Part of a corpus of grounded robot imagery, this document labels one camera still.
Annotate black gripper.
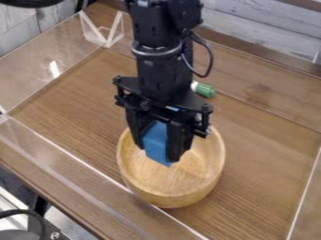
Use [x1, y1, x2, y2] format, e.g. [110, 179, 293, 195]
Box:
[112, 76, 213, 163]

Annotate blue rectangular block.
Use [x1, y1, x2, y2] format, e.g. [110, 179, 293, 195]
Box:
[143, 121, 173, 167]

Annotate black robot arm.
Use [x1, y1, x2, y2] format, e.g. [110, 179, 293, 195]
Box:
[112, 0, 213, 166]

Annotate brown wooden bowl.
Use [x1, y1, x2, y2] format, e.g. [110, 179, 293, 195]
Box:
[116, 127, 226, 208]

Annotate green white marker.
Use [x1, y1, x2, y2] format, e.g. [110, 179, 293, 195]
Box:
[190, 81, 215, 98]

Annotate clear acrylic tray walls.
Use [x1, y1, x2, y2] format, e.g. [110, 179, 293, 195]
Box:
[0, 18, 321, 240]

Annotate black metal table frame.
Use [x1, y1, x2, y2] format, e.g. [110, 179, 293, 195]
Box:
[0, 167, 71, 240]

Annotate black cable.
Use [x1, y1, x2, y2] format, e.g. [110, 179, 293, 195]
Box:
[0, 208, 48, 240]

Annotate thick black hose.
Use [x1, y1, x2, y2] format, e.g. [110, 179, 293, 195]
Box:
[0, 0, 64, 9]

